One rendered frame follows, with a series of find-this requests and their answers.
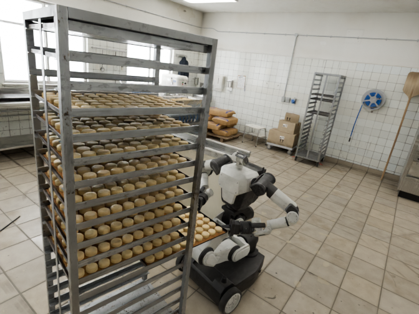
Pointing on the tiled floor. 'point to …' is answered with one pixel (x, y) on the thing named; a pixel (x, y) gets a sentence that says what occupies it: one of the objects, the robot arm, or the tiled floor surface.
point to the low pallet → (222, 136)
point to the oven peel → (411, 86)
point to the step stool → (255, 132)
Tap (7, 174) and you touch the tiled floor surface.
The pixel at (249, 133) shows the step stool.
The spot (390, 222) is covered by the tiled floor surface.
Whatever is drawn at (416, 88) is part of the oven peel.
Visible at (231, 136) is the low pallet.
